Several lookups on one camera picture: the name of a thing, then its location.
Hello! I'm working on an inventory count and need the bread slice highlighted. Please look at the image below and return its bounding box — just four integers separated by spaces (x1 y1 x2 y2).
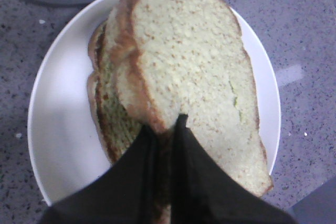
106 0 272 196
87 22 142 164

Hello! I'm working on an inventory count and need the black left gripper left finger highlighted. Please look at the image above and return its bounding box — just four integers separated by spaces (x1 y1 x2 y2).
39 124 158 224

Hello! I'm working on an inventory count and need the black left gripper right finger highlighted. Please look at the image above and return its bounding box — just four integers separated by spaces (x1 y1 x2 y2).
171 114 296 223

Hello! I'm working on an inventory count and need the white round plate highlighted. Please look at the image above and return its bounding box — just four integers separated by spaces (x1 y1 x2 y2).
27 0 281 206

